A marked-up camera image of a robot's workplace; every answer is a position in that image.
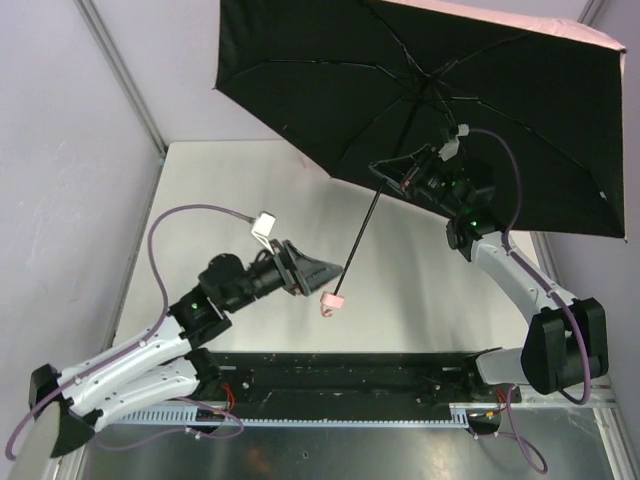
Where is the pink folding umbrella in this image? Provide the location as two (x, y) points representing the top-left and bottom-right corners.
(211, 0), (628, 318)

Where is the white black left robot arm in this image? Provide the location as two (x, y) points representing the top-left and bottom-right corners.
(28, 240), (343, 458)

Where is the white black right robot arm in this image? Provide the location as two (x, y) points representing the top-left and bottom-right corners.
(370, 145), (609, 394)

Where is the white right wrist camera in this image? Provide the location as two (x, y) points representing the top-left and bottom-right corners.
(438, 124), (470, 161)

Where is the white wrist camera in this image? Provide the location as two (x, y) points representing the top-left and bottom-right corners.
(438, 124), (470, 161)
(250, 211), (276, 253)

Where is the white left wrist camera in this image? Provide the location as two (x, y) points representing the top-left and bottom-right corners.
(250, 211), (276, 253)

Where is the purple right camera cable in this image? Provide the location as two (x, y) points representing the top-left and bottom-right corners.
(467, 127), (594, 406)

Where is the purple camera cable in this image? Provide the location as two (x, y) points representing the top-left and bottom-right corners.
(3, 202), (257, 460)
(467, 127), (594, 406)

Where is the aluminium corner post right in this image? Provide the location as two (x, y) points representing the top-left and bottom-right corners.
(531, 232), (575, 306)

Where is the aluminium corner post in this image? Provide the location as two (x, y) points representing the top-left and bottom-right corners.
(531, 232), (575, 306)
(73, 0), (169, 166)

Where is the grey slotted cable duct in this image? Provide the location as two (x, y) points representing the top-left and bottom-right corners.
(107, 403), (474, 432)

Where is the aluminium corner post left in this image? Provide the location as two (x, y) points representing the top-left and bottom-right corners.
(73, 0), (169, 166)

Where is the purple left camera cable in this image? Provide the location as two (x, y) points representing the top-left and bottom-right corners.
(3, 202), (257, 460)

